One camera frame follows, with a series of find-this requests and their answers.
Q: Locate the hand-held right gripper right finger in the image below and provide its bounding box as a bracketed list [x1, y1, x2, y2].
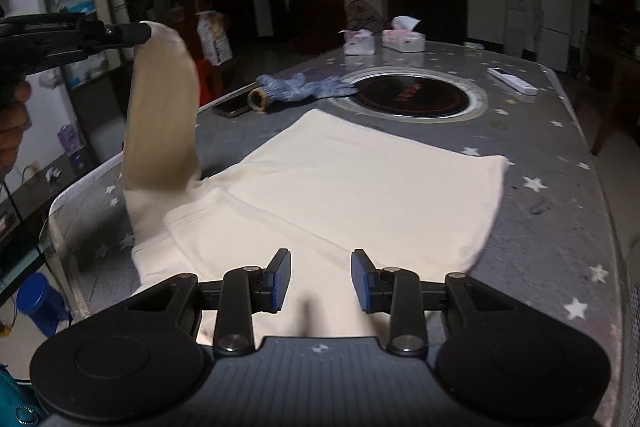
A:
[351, 248, 521, 357]

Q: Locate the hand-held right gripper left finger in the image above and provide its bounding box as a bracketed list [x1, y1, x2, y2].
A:
[122, 248, 292, 358]

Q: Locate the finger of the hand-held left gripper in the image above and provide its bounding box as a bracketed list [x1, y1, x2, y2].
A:
[86, 21, 152, 54]

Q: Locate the cream sweatshirt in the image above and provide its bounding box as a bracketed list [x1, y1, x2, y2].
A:
[121, 21, 511, 343]

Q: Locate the person's left hand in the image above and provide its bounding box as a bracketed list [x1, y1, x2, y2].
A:
[0, 81, 32, 178]

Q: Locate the large wooden display cabinet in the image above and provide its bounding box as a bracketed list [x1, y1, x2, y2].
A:
[37, 0, 201, 158]

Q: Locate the red plastic stool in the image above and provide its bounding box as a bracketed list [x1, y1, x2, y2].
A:
[192, 59, 223, 108]

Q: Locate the white printed paper sack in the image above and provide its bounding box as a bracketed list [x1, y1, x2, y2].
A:
[195, 10, 233, 66]

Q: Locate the black smartphone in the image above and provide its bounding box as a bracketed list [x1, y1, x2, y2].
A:
[211, 96, 251, 118]

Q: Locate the blue knit work glove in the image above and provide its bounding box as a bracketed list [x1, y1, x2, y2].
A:
[247, 73, 359, 112]

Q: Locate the round black induction cooktop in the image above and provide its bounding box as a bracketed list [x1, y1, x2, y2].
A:
[332, 67, 488, 124]

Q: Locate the grey star-print tablecloth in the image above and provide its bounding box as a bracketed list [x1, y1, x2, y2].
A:
[47, 41, 640, 427]

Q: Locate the white box of pink wipes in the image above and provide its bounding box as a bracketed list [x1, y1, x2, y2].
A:
[341, 28, 377, 56]

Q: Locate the blue plastic bucket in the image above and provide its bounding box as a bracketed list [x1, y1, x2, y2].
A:
[15, 272, 71, 338]

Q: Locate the white tissue box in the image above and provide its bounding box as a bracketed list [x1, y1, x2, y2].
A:
[381, 16, 427, 52]

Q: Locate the white remote control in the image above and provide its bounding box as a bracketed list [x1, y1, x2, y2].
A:
[487, 67, 539, 96]

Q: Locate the teal bag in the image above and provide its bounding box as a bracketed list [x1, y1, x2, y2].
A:
[0, 364, 51, 427]

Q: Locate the white water dispenser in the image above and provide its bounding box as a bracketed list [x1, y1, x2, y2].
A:
[502, 4, 528, 58]

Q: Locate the white refrigerator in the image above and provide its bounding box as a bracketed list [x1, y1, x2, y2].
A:
[538, 0, 573, 72]

